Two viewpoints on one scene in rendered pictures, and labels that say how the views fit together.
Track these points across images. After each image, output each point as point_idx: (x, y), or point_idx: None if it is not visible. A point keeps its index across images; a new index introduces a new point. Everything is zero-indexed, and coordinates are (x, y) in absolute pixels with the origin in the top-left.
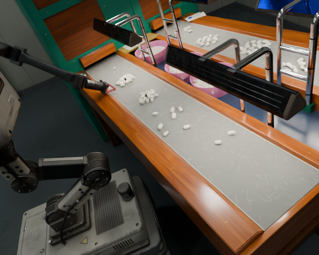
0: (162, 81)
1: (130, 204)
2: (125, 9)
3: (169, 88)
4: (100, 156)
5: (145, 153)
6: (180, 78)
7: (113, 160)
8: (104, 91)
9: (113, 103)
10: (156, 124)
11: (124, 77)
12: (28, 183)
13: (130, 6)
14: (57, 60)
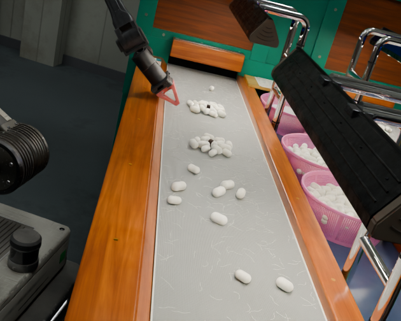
0: (261, 149)
1: (8, 277)
2: None
3: (260, 162)
4: (36, 141)
5: (106, 191)
6: (295, 167)
7: (82, 238)
8: (155, 88)
9: (149, 113)
10: (176, 181)
11: (209, 104)
12: None
13: (318, 28)
14: (139, 14)
